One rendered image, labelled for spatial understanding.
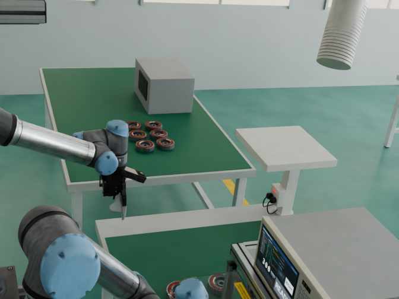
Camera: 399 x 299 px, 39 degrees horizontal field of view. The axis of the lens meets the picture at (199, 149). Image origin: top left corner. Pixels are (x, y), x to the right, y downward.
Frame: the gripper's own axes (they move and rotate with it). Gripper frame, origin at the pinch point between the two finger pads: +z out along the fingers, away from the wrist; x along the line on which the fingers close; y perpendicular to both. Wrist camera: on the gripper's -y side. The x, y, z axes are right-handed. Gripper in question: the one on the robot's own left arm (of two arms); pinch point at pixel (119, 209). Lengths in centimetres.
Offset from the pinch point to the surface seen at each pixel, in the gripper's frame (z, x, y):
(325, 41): -51, -39, -103
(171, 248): 40, -22, -31
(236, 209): 40, -46, -75
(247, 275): 6, 40, -34
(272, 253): -9, 49, -37
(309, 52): 70, -388, -332
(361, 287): -17, 77, -49
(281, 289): -2, 58, -36
